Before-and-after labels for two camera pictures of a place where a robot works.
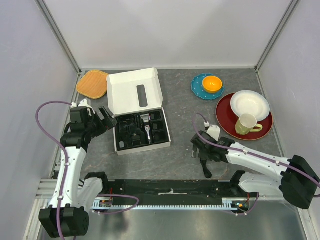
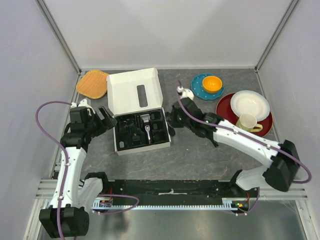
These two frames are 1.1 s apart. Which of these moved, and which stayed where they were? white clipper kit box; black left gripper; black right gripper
Moved: black right gripper
Stayed: black left gripper; white clipper kit box
